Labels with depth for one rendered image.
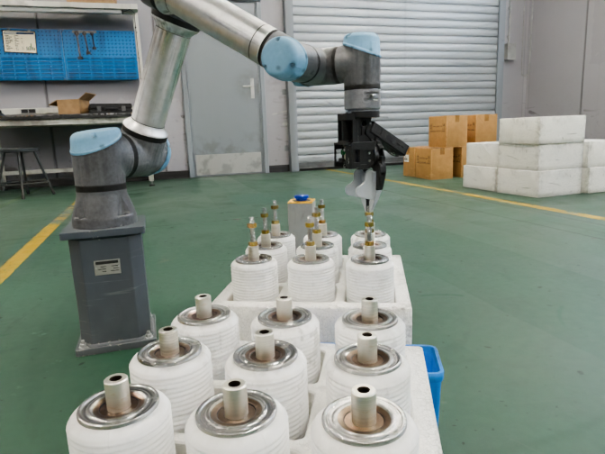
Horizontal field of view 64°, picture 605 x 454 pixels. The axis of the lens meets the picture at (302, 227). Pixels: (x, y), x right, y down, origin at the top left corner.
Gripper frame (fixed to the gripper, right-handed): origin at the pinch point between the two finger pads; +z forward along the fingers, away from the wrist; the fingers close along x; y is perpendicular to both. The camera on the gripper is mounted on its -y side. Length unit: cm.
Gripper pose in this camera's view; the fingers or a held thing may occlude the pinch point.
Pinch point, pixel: (371, 204)
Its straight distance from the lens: 107.8
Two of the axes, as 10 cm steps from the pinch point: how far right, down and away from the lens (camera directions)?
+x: 4.4, 1.6, -8.8
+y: -9.0, 1.2, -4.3
